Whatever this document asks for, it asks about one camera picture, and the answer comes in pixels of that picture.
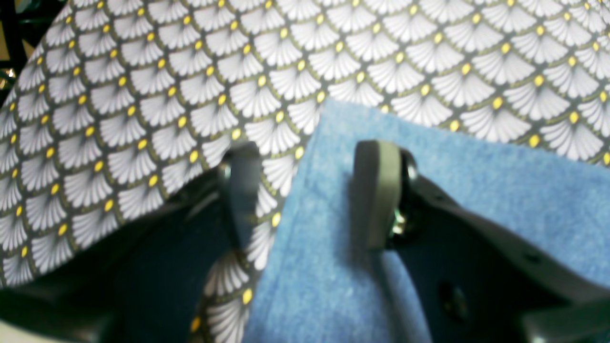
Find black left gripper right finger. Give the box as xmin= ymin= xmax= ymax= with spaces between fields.
xmin=353 ymin=140 xmax=609 ymax=343

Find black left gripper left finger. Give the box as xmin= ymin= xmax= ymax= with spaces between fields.
xmin=1 ymin=141 xmax=262 ymax=343

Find blue T-shirt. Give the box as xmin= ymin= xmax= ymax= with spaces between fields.
xmin=243 ymin=100 xmax=609 ymax=343

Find fan patterned table cloth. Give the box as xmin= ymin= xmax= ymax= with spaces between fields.
xmin=1 ymin=0 xmax=609 ymax=342

